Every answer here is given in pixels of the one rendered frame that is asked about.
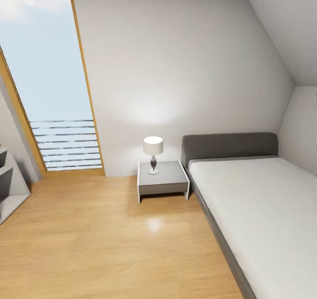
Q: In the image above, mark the desk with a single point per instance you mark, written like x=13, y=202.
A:
x=13, y=189

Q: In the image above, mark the nightstand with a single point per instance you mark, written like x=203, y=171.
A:
x=171, y=178

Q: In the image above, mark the table lamp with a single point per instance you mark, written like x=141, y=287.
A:
x=153, y=146

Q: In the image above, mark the bed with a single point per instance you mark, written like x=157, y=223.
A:
x=262, y=210

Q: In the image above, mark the fixed window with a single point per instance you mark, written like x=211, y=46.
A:
x=43, y=67

